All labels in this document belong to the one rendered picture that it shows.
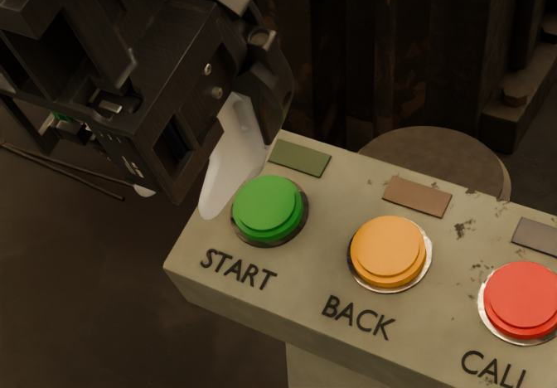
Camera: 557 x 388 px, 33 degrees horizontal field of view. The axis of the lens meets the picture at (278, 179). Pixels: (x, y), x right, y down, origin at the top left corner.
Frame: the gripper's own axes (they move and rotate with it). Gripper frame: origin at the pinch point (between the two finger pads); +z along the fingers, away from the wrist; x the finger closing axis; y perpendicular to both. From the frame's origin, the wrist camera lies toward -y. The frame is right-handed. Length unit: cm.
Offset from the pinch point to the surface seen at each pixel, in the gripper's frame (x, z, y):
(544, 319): 16.2, 5.6, 0.9
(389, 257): 7.8, 5.5, 0.6
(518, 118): -7, 85, -60
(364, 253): 6.5, 5.6, 0.9
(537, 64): -9, 90, -74
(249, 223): -0.3, 5.5, 1.6
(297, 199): 1.4, 5.8, -0.9
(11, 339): -54, 68, 5
